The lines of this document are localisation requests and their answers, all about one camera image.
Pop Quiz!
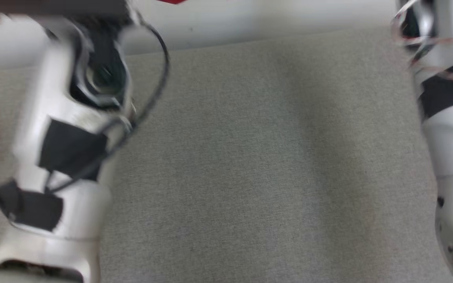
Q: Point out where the thin right arm cable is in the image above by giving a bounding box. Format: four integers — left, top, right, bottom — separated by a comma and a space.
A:
391, 0, 453, 88

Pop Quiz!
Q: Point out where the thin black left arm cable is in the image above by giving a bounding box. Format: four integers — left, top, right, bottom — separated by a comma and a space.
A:
0, 22, 171, 205

